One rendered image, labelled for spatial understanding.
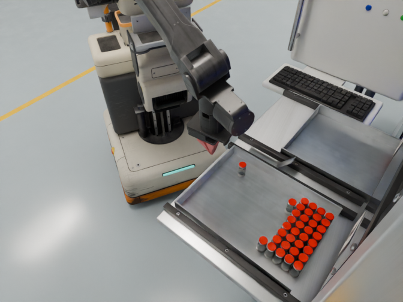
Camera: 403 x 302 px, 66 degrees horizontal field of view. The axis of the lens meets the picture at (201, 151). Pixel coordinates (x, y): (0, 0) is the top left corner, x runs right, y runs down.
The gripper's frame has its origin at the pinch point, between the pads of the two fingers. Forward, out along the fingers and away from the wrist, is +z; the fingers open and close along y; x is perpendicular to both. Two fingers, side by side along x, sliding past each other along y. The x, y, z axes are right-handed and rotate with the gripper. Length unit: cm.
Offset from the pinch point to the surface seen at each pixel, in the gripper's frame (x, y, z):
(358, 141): 38, 31, 17
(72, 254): -27, -70, 101
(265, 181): 8.7, 12.2, 15.2
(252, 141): 19.4, 2.8, 13.8
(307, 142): 29.6, 17.3, 16.1
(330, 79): 79, 12, 26
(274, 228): -3.7, 20.2, 14.7
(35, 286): -48, -74, 100
